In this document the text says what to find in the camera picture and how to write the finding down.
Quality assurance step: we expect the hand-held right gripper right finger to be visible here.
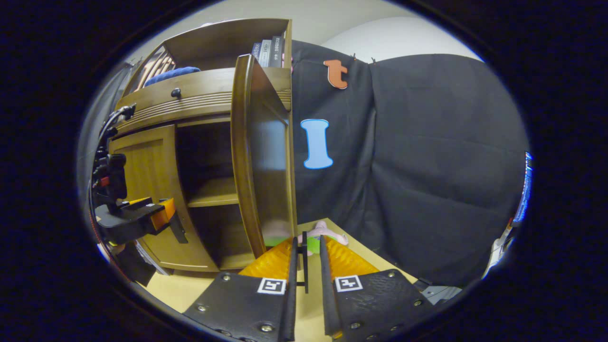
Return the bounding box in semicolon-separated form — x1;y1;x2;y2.
319;235;435;342

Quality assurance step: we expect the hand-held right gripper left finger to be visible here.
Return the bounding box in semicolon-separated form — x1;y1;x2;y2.
183;237;299;342

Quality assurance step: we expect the wooden shoe cabinet door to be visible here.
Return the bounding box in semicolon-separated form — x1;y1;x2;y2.
231;54;309;294
109;124;220;273

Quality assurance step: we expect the wooden double-door shoe cabinet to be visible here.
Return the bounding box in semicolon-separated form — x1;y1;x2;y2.
109;18;297;275

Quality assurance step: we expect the pink and green toy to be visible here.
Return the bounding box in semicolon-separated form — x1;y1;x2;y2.
298;220;350;257

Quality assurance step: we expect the blue folded towel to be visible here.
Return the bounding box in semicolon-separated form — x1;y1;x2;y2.
144;66;201;87

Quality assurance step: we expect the wooden drawer with black knob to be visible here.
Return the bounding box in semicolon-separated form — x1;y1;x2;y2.
115;66;291;138

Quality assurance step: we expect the black backdrop cloth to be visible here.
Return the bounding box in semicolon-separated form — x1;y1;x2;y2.
78;40;530;288

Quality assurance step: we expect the black book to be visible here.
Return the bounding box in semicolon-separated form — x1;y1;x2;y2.
270;34;286;68

